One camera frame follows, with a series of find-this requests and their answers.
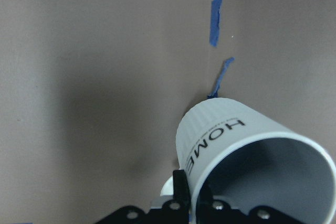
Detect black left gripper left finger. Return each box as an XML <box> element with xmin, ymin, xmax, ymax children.
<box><xmin>173</xmin><ymin>169</ymin><xmax>190</xmax><ymax>208</ymax></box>

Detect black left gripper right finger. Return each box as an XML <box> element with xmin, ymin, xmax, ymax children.
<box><xmin>197</xmin><ymin>179</ymin><xmax>214</xmax><ymax>206</ymax></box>

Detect white ribbed HOME mug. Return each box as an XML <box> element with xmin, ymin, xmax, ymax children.
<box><xmin>176</xmin><ymin>98</ymin><xmax>335</xmax><ymax>223</ymax></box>

